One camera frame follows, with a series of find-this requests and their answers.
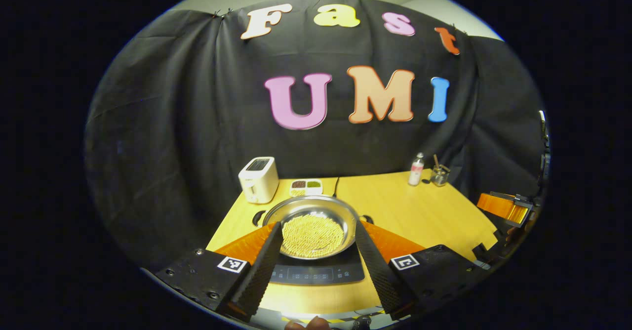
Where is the small bottle with pink label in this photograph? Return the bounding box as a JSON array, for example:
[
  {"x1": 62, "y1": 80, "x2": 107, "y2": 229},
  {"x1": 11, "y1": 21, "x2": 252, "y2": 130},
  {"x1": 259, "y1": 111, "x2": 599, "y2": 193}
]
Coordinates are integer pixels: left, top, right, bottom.
[{"x1": 408, "y1": 152, "x2": 426, "y2": 187}]

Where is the white toaster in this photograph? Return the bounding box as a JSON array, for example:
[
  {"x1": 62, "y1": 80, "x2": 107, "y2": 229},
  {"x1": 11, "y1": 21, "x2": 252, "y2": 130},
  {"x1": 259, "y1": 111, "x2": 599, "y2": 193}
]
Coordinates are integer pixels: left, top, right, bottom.
[{"x1": 238, "y1": 156, "x2": 280, "y2": 205}]

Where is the small glass jar with stick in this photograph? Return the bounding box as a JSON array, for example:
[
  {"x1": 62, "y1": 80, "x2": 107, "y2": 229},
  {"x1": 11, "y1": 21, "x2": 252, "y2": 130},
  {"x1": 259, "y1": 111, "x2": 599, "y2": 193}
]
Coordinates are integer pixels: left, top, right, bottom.
[{"x1": 431, "y1": 154, "x2": 451, "y2": 187}]

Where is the black induction cooktop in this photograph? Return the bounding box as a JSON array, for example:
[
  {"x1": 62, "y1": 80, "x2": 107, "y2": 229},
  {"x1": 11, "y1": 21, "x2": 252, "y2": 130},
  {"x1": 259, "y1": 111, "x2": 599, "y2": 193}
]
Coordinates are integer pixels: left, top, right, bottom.
[{"x1": 269, "y1": 251, "x2": 366, "y2": 286}]

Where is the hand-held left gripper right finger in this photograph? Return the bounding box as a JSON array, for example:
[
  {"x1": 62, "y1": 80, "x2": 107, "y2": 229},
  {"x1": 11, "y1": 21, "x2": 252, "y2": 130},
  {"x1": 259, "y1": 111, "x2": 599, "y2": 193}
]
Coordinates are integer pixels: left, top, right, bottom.
[{"x1": 355, "y1": 220, "x2": 489, "y2": 321}]

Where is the steel pot with black handles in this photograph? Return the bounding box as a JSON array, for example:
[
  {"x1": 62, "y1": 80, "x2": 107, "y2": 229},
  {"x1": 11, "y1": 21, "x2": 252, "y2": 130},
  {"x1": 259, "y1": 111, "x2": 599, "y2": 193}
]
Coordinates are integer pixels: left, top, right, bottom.
[{"x1": 252, "y1": 195, "x2": 374, "y2": 260}]

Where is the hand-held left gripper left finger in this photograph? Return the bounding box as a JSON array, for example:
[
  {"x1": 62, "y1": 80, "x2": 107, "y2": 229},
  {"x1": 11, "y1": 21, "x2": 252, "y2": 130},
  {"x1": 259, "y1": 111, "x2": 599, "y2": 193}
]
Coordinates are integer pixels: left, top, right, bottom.
[{"x1": 153, "y1": 221, "x2": 284, "y2": 321}]

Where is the pile of yellow soybeans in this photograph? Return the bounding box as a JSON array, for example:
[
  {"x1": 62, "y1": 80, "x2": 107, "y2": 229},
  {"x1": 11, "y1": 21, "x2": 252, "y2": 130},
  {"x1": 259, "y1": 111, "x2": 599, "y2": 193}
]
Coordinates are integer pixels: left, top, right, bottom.
[{"x1": 281, "y1": 215, "x2": 345, "y2": 258}]

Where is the white divided dish of beans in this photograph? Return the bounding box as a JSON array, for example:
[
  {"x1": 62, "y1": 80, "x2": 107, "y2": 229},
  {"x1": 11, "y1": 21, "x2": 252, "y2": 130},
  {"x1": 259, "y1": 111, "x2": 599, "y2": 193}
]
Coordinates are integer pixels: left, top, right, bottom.
[{"x1": 289, "y1": 179, "x2": 323, "y2": 198}]

